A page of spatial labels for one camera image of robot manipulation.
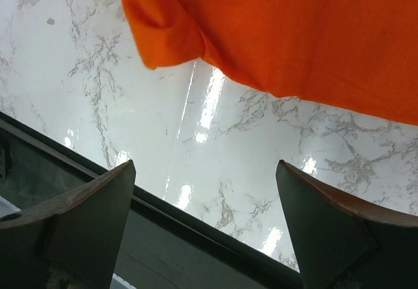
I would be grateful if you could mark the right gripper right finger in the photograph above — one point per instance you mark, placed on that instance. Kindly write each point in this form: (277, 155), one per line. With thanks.
(342, 241)

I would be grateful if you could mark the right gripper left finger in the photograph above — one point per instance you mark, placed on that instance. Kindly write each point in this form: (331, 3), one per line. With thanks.
(72, 240)

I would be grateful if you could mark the orange t-shirt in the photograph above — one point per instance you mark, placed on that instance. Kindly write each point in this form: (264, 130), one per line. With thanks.
(359, 55)

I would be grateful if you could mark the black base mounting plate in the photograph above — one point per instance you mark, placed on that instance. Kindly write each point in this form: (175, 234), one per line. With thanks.
(161, 247)

